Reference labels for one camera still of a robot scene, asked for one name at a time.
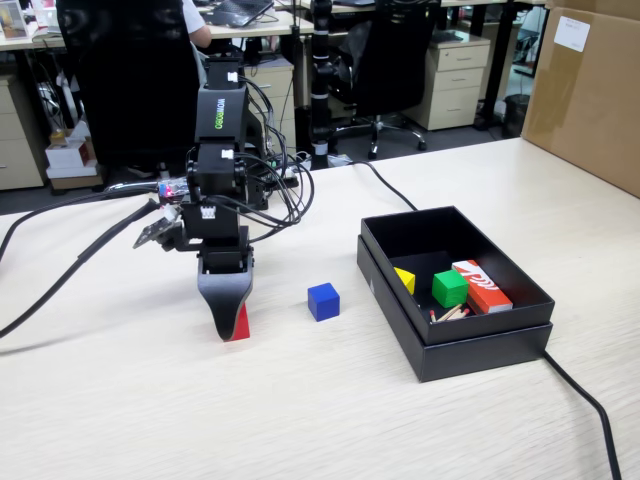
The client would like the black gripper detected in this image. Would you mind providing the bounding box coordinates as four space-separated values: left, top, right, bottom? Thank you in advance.
172 201 257 343

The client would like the red wooden cube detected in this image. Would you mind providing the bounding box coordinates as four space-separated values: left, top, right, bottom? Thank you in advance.
222 302 251 343

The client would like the blue wooden cube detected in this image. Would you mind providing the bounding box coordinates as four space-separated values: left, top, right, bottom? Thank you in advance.
306 282 342 323

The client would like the green wooden cube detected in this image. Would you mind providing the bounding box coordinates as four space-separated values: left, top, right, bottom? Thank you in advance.
431 270 470 309

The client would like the servo controller board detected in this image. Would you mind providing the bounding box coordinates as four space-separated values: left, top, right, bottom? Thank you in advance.
157 177 194 206

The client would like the yellow wooden block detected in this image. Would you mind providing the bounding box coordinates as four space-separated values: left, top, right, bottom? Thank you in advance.
393 266 417 296

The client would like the beige drawer cabinet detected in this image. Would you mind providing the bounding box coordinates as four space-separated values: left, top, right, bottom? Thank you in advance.
0 74 49 192
402 37 492 132
239 59 297 157

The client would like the white carton box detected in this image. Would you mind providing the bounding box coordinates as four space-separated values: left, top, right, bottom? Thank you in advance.
44 133 99 181

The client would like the black mesh office chair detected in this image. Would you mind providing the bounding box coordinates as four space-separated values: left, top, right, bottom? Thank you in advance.
55 0 202 174

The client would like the black stand pole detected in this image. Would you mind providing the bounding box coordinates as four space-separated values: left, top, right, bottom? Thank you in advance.
308 0 335 171

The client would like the red and white matchbox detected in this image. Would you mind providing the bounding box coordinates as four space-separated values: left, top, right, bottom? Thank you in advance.
452 259 515 315

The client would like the black cardboard box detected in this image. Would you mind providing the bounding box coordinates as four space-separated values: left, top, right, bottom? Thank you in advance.
360 204 557 346

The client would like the black open box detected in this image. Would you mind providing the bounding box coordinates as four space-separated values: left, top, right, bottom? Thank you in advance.
356 234 554 384

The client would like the beige office desk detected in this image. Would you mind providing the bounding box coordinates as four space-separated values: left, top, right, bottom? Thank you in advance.
0 9 316 52

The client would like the seated person white shirt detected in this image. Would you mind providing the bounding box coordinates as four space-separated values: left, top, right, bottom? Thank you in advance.
179 0 214 49

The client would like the dark laptop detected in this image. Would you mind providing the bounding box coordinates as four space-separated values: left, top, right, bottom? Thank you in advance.
203 0 277 29

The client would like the black office chair silver base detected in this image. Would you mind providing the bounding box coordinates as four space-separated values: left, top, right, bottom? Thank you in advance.
329 0 437 161

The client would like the black trash bin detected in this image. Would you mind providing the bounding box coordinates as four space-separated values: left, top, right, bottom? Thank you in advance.
502 93 532 141

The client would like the large brown cardboard box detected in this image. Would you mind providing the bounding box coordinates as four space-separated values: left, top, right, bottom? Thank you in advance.
519 0 640 199

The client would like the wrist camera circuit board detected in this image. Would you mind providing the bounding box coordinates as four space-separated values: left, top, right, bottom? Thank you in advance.
132 215 184 251

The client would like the black sleeved cable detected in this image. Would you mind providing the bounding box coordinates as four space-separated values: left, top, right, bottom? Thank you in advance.
0 198 161 341

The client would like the black servo wire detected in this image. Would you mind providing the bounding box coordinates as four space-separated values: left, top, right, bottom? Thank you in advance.
238 74 301 169
232 149 316 231

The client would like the thin black cable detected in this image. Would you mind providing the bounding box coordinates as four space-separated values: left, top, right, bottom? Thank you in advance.
0 182 166 262

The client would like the small picture frame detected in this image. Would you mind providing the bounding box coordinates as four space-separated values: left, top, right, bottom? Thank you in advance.
0 0 29 41

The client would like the thick black power cable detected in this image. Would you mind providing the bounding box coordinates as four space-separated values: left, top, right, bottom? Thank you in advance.
294 159 624 480

